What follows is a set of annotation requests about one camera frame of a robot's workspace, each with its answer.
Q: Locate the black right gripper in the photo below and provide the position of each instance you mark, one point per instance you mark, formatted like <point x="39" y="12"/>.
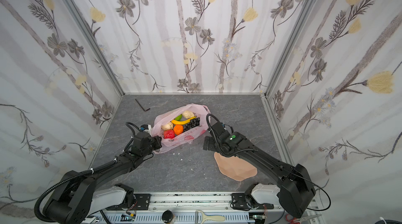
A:
<point x="209" y="144"/>

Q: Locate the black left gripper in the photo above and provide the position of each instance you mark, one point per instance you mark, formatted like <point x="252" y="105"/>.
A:
<point x="156" y="143"/>

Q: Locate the red fake apple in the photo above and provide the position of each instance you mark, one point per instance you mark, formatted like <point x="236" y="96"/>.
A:
<point x="169" y="134"/>

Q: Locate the peach leaf-shaped plate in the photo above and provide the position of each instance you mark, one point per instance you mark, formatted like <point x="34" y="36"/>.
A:
<point x="235" y="168"/>

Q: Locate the pink plastic bag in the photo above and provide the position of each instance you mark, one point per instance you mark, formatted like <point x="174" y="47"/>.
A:
<point x="200" y="111"/>

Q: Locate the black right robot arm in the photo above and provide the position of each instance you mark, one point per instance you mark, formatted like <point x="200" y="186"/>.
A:
<point x="296" y="189"/>

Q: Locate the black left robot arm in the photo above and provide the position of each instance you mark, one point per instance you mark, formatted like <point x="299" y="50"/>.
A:
<point x="69" y="201"/>

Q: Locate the dark fake grape bunch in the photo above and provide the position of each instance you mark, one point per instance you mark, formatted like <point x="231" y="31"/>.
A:
<point x="193" y="123"/>

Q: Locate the beige fake fruit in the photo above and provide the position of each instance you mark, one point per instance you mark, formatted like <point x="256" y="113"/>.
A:
<point x="168" y="126"/>

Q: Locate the orange fake orange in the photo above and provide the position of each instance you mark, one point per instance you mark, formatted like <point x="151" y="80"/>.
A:
<point x="178" y="129"/>

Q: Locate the yellow fake banana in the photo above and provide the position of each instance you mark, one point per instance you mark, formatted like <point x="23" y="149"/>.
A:
<point x="176" y="122"/>

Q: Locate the beige fake bread roll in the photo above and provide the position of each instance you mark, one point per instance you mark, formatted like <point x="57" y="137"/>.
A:
<point x="188" y="114"/>

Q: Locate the green fake fruit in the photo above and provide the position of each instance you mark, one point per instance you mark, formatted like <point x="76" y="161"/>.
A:
<point x="179" y="118"/>

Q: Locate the black round knob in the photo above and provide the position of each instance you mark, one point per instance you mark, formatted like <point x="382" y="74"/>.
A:
<point x="168" y="217"/>

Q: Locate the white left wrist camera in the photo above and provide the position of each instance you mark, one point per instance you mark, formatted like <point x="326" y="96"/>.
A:
<point x="146" y="128"/>

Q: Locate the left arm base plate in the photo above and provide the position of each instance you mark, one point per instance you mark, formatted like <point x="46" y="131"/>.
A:
<point x="140" y="202"/>

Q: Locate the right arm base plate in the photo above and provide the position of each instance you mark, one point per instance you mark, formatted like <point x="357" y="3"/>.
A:
<point x="244" y="202"/>

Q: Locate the aluminium mounting rail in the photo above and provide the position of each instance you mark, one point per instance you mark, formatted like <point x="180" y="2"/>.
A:
<point x="117" y="198"/>

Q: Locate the white slotted cable duct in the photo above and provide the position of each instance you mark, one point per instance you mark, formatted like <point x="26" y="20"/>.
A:
<point x="181" y="218"/>

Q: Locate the cream handled brush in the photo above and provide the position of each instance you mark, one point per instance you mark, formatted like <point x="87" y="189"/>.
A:
<point x="201" y="217"/>

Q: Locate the red handled scissors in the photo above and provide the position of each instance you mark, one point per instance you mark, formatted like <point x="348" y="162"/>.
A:
<point x="294" y="220"/>

